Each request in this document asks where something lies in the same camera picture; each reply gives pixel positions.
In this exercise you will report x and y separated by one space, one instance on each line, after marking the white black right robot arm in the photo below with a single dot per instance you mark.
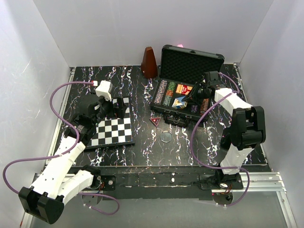
246 131

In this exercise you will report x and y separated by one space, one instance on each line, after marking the green yellow chip stack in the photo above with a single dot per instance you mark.
170 89

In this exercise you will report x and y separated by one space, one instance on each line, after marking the black white chessboard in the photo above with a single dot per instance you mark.
115 131

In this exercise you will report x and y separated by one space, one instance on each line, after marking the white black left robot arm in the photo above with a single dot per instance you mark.
49 193

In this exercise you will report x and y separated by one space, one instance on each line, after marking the black poker chip case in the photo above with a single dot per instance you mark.
183 66

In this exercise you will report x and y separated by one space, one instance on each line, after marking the black red all-in triangle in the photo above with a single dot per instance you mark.
155 121

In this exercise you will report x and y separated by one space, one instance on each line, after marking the purple black chip stack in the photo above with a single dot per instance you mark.
194 109

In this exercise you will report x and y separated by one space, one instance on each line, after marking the red playing card box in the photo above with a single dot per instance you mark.
183 89

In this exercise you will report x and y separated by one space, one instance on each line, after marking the brown black chip stack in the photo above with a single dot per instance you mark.
204 106

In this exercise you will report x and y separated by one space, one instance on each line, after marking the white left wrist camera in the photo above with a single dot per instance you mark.
104 89

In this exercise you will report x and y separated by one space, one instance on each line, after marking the clear round dealer button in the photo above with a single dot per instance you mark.
166 137

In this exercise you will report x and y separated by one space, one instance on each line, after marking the pink grey chip stack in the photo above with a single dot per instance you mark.
160 92

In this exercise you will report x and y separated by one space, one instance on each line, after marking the blue playing card box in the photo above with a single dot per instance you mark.
178 103

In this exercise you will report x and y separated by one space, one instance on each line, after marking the brown wooden metronome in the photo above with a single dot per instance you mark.
148 65

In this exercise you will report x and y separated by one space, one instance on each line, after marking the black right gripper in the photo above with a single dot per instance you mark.
193 92

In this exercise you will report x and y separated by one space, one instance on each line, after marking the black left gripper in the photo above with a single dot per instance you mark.
118 112

